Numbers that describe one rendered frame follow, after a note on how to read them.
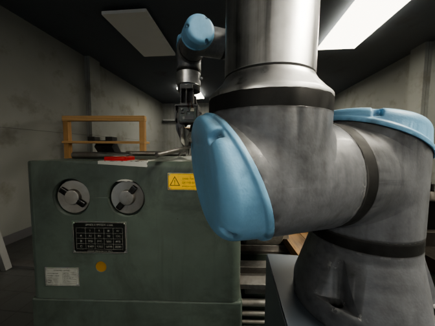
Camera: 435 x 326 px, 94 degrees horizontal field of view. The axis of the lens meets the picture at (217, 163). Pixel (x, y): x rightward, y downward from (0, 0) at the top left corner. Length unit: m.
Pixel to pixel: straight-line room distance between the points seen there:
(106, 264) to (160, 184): 0.28
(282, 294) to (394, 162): 0.21
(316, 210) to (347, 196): 0.03
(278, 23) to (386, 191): 0.17
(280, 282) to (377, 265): 0.13
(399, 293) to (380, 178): 0.12
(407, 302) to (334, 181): 0.15
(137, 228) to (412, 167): 0.57
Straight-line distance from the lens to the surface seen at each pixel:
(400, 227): 0.27
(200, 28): 0.58
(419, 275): 0.30
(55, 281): 0.80
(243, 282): 0.77
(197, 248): 0.60
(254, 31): 0.19
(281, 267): 0.38
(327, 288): 0.29
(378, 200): 0.23
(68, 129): 4.16
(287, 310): 0.31
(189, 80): 0.65
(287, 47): 0.19
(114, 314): 0.77
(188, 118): 0.61
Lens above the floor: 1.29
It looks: 4 degrees down
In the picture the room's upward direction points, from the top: straight up
